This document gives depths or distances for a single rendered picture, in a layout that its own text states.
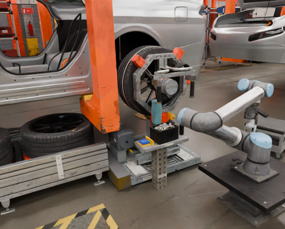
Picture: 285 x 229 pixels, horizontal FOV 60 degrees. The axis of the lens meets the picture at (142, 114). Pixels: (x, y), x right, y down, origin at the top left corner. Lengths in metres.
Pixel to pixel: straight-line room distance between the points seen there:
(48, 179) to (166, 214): 0.98
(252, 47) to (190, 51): 1.71
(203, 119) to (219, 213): 0.87
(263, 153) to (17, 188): 1.85
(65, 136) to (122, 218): 0.81
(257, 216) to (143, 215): 0.83
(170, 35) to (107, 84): 1.13
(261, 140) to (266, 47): 2.74
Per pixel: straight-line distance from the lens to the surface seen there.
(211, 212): 2.10
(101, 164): 2.29
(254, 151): 1.95
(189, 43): 3.00
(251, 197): 1.80
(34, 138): 2.28
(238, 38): 4.66
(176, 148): 2.62
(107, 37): 1.95
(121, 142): 2.36
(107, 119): 2.06
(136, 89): 2.16
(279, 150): 2.91
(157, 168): 2.14
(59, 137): 2.21
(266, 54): 4.51
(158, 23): 2.76
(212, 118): 1.48
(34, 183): 2.23
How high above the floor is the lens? 1.33
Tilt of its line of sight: 19 degrees down
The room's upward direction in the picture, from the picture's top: 2 degrees counter-clockwise
